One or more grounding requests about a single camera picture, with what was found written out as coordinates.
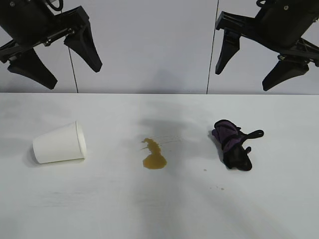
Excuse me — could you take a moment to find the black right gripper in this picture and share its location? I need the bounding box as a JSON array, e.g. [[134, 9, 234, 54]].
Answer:
[[215, 0, 319, 92]]

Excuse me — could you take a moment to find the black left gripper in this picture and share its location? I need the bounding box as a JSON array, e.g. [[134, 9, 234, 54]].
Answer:
[[0, 0, 104, 90]]

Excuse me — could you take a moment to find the white paper cup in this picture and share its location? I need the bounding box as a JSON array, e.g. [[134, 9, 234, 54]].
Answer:
[[32, 120, 88, 165]]

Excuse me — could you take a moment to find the purple and black cloth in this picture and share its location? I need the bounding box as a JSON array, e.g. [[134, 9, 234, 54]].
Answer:
[[211, 119, 265, 172]]

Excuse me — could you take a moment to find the brown liquid spill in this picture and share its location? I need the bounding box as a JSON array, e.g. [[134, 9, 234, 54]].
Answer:
[[139, 137, 168, 170]]

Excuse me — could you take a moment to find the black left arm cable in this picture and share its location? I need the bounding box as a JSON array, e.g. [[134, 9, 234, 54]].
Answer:
[[46, 0, 63, 11]]

